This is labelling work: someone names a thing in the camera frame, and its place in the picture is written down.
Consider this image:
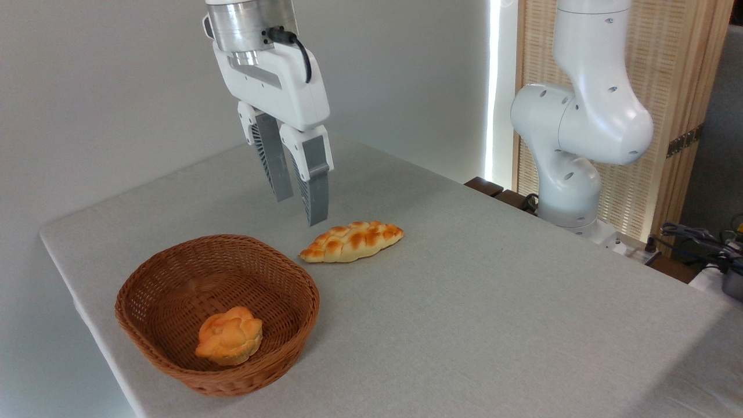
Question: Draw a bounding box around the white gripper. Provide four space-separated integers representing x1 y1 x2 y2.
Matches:
212 42 334 227

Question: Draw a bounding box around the round orange bread bun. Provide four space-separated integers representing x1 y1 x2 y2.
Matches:
195 307 263 366

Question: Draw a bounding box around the long braided bread loaf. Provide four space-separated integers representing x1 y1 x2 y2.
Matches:
299 221 404 264

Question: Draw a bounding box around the brown wicker basket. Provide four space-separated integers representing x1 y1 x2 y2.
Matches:
114 234 320 398

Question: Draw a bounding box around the silver metal wrist flange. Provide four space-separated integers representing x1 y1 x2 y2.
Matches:
206 0 298 66

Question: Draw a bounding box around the dark brown wooden furniture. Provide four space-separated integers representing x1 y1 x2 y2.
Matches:
464 177 539 217

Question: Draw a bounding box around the grey tablecloth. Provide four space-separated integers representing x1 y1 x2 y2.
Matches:
39 131 743 418

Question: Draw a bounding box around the wooden bamboo folding screen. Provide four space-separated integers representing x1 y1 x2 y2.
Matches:
514 0 735 256

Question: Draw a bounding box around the metal screen hinge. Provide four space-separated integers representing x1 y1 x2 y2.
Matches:
666 125 704 158

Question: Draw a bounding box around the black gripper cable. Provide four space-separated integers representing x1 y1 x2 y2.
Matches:
267 27 312 84

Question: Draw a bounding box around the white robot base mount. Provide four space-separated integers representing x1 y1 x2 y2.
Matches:
578 219 646 257

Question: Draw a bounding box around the black cable bundle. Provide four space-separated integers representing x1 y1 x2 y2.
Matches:
645 222 743 273

